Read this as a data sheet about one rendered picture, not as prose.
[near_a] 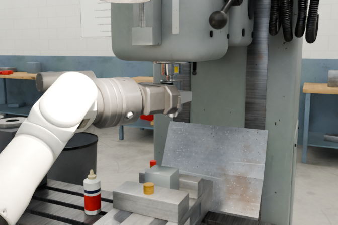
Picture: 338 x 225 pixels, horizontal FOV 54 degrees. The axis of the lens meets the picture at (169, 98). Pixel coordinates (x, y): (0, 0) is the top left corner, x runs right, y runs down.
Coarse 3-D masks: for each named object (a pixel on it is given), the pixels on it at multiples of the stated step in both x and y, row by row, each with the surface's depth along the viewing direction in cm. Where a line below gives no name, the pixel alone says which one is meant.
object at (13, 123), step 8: (0, 120) 94; (8, 120) 94; (16, 120) 95; (24, 120) 94; (0, 128) 89; (8, 128) 89; (16, 128) 90; (0, 136) 88; (8, 136) 87; (0, 144) 88; (0, 152) 89; (40, 184) 97
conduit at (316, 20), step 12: (276, 0) 77; (288, 0) 75; (300, 0) 75; (312, 0) 72; (276, 12) 78; (288, 12) 76; (300, 12) 75; (312, 12) 73; (276, 24) 80; (288, 24) 77; (300, 24) 77; (312, 24) 75; (288, 36) 80; (300, 36) 81; (312, 36) 78
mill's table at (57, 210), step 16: (48, 192) 93; (64, 192) 95; (80, 192) 93; (112, 192) 93; (32, 208) 84; (48, 208) 84; (64, 208) 84; (80, 208) 85; (112, 208) 84; (16, 224) 77; (32, 224) 76; (48, 224) 76; (64, 224) 76; (80, 224) 77; (208, 224) 76; (224, 224) 76; (240, 224) 76; (256, 224) 76; (272, 224) 76
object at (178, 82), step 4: (160, 80) 69; (164, 80) 68; (168, 80) 68; (172, 80) 68; (176, 80) 68; (180, 80) 68; (168, 84) 67; (172, 84) 67; (176, 84) 67; (180, 84) 68
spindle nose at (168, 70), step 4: (160, 64) 68; (164, 64) 67; (168, 64) 66; (172, 64) 66; (176, 64) 66; (180, 64) 67; (160, 68) 68; (164, 68) 67; (168, 68) 66; (172, 68) 66; (180, 68) 67; (160, 72) 68; (164, 72) 67; (168, 72) 66; (172, 72) 66; (180, 72) 67
